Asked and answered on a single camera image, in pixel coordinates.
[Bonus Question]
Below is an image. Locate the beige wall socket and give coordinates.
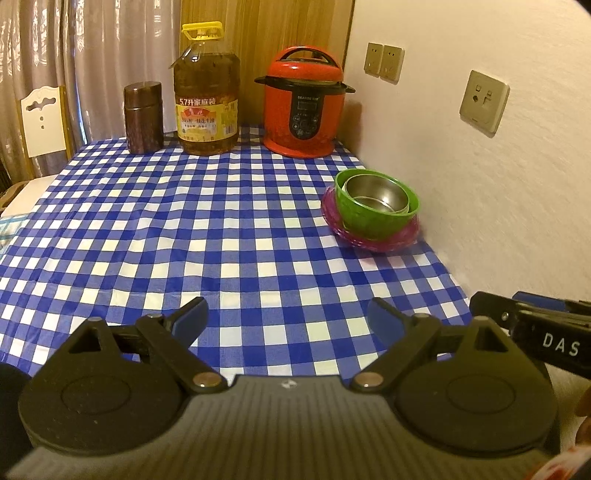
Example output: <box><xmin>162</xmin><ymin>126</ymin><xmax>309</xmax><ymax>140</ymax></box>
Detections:
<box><xmin>379</xmin><ymin>45</ymin><xmax>406</xmax><ymax>85</ymax></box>
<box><xmin>364</xmin><ymin>42</ymin><xmax>385</xmax><ymax>77</ymax></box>

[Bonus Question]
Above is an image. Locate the sheer patterned curtain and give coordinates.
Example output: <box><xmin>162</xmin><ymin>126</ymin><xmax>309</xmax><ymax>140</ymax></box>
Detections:
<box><xmin>0</xmin><ymin>0</ymin><xmax>183</xmax><ymax>185</ymax></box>

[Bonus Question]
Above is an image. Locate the green plastic bowl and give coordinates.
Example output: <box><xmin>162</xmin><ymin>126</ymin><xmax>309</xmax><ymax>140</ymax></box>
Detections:
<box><xmin>335</xmin><ymin>168</ymin><xmax>420</xmax><ymax>241</ymax></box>

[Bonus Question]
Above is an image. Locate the beige wall outlet panel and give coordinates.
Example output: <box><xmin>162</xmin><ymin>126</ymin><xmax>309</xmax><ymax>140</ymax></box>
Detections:
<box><xmin>459</xmin><ymin>70</ymin><xmax>511</xmax><ymax>136</ymax></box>

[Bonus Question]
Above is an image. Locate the white side furniture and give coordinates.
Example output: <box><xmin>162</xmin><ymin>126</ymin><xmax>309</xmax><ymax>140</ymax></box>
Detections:
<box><xmin>0</xmin><ymin>178</ymin><xmax>54</xmax><ymax>220</ymax></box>

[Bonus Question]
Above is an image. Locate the red electric pressure cooker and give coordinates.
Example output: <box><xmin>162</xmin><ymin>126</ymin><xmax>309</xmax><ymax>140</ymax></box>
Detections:
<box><xmin>254</xmin><ymin>46</ymin><xmax>357</xmax><ymax>158</ymax></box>

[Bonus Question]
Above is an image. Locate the stainless steel bowl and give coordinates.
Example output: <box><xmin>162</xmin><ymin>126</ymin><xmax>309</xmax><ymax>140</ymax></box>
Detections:
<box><xmin>344</xmin><ymin>174</ymin><xmax>411</xmax><ymax>215</ymax></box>

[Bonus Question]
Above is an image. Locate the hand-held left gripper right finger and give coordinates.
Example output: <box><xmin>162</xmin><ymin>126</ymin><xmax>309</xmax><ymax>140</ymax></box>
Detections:
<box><xmin>349</xmin><ymin>298</ymin><xmax>536</xmax><ymax>394</ymax></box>

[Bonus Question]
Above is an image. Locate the teal striped cloth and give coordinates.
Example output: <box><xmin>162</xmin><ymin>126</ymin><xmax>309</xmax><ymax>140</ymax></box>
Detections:
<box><xmin>0</xmin><ymin>216</ymin><xmax>21</xmax><ymax>245</ymax></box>

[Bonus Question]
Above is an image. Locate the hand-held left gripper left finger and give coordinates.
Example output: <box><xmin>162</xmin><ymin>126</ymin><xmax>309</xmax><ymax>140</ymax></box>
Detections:
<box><xmin>46</xmin><ymin>296</ymin><xmax>227</xmax><ymax>395</ymax></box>

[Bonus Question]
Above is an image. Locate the blue white checkered tablecloth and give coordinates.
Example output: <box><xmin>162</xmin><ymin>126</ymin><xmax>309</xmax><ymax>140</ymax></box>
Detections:
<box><xmin>0</xmin><ymin>124</ymin><xmax>474</xmax><ymax>370</ymax></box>

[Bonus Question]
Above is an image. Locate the white wooden chair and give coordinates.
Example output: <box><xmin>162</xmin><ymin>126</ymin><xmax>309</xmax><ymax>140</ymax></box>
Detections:
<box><xmin>18</xmin><ymin>85</ymin><xmax>75</xmax><ymax>178</ymax></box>

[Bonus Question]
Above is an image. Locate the large cooking oil bottle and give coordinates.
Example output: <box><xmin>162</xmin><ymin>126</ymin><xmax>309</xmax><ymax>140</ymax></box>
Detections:
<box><xmin>174</xmin><ymin>22</ymin><xmax>241</xmax><ymax>156</ymax></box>

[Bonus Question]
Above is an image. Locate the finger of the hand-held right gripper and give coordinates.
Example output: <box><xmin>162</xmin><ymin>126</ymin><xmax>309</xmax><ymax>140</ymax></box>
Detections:
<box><xmin>512</xmin><ymin>292</ymin><xmax>591</xmax><ymax>317</ymax></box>
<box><xmin>469</xmin><ymin>291</ymin><xmax>522</xmax><ymax>335</ymax></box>

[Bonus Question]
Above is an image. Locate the brown cylindrical canister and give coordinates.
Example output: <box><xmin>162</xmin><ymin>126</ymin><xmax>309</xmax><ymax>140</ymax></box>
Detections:
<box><xmin>123</xmin><ymin>81</ymin><xmax>164</xmax><ymax>155</ymax></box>

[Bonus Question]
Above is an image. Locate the red patterned clothing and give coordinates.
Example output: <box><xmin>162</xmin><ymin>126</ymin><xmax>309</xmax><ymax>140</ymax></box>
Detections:
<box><xmin>531</xmin><ymin>443</ymin><xmax>591</xmax><ymax>480</ymax></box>

